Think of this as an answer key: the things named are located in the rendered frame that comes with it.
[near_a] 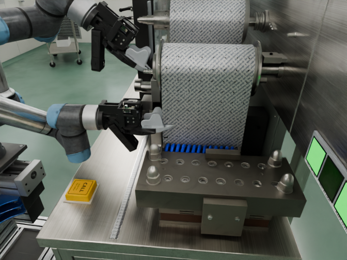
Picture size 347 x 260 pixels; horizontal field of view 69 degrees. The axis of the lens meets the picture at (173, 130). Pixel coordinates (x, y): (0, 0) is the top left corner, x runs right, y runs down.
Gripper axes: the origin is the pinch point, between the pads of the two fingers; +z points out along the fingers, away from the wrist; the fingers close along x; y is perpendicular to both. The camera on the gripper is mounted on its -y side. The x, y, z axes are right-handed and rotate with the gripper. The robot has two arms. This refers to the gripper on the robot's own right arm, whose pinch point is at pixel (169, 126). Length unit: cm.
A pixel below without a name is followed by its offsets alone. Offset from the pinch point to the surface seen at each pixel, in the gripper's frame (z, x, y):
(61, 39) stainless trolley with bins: -256, 428, -71
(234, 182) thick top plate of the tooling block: 17.6, -15.6, -6.0
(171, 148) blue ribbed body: 0.9, -3.6, -5.3
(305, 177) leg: 51, 13, -28
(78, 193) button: -25.6, -12.6, -16.5
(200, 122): 8.9, -0.2, 2.1
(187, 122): 5.1, -0.3, 1.9
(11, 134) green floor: -188, 149, -109
